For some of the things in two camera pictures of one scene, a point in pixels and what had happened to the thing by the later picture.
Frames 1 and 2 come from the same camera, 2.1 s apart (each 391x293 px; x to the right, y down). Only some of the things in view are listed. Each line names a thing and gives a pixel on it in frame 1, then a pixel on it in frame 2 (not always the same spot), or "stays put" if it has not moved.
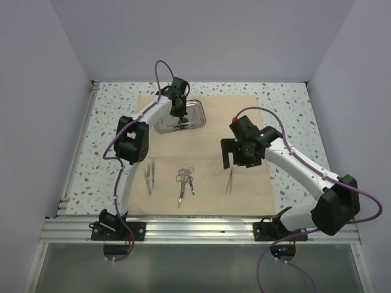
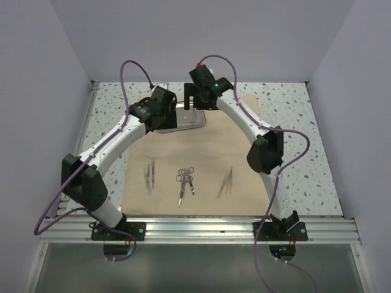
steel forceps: (229, 184) stays put
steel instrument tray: (195, 118) stays put
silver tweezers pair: (146, 178) stays put
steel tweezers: (182, 124) -> (230, 171)
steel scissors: (181, 177) stays put
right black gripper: (230, 145) -> (191, 90)
